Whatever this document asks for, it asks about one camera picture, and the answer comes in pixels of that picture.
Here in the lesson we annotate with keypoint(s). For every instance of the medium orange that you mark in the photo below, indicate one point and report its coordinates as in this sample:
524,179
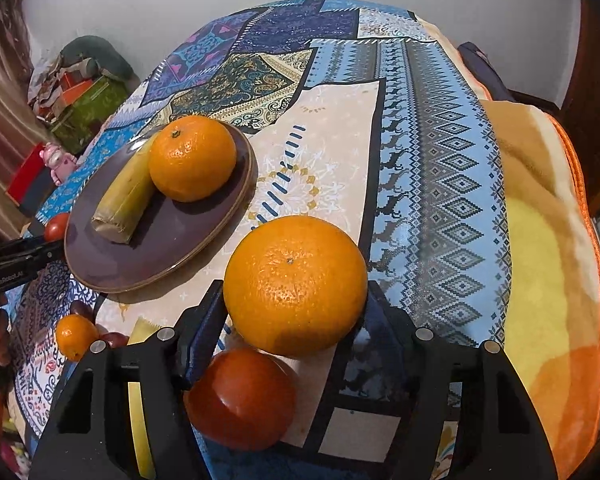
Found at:
192,157

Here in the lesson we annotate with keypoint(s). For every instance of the yellow orange blanket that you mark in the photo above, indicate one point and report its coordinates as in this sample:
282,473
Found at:
545,260

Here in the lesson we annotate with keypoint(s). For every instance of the orange box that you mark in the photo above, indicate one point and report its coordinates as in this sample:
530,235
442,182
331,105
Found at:
72,80

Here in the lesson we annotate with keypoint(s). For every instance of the large red tomato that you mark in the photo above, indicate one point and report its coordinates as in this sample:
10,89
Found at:
240,400

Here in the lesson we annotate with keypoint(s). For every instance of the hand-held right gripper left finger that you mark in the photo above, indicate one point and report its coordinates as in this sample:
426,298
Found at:
204,342

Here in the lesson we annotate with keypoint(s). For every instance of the brown round plate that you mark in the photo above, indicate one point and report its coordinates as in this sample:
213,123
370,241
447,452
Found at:
195,230

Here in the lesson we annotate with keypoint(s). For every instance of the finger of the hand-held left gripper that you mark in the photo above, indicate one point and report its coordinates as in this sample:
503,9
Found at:
35,251

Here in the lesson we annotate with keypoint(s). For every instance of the patterned blue tablecloth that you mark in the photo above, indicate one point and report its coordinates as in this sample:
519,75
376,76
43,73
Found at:
430,185

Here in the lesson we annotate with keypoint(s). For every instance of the peeled banana piece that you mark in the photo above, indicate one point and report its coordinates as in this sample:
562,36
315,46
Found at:
124,197

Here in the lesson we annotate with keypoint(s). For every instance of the large orange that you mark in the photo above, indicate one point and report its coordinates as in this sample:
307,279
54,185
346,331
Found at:
295,285

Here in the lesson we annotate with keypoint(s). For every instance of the grey green bag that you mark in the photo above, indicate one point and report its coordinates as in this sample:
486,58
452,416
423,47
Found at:
97,52

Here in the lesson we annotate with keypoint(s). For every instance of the person's left hand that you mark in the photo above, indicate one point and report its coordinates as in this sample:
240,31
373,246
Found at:
1,332

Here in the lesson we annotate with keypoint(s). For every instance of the small red tomato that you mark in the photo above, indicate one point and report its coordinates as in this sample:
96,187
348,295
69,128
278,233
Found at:
56,227

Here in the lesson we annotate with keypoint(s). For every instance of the yellow banana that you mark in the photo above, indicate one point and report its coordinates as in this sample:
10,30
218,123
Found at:
141,410

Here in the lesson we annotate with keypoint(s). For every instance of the dark blue cushion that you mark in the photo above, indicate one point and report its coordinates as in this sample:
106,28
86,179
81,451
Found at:
482,70

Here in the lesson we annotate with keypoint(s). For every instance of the red box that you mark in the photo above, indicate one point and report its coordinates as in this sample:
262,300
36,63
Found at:
25,177

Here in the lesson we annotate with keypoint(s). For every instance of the pink toy figure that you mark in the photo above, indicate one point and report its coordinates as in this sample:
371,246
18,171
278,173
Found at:
57,160

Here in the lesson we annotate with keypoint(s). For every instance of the brown curtain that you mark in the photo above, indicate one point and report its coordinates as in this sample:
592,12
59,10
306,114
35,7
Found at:
2,85

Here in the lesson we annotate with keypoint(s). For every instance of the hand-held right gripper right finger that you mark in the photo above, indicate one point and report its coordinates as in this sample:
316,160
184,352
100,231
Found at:
397,332

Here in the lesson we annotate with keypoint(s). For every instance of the dark red grape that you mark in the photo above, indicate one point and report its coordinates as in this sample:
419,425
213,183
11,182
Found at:
112,340
82,307

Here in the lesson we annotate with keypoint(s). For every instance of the small orange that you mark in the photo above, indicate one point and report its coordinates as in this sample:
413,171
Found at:
75,336

